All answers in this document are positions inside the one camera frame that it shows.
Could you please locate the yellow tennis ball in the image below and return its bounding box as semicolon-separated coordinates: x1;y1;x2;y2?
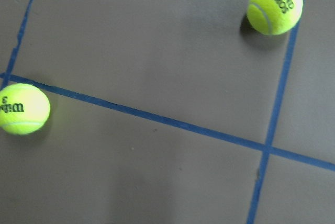
247;0;304;36
1;83;50;135

